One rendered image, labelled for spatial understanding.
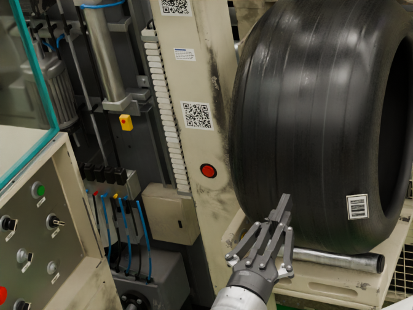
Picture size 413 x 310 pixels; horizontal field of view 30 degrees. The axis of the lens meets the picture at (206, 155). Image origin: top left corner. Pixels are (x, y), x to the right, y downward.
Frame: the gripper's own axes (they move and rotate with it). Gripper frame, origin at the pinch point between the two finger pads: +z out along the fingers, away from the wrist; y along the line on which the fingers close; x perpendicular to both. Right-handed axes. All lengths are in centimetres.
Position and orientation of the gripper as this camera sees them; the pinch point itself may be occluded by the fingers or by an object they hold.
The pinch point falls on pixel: (282, 212)
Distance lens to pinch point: 143.4
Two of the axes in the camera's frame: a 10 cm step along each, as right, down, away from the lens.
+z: 3.8, -6.8, 6.3
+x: 2.1, 7.3, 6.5
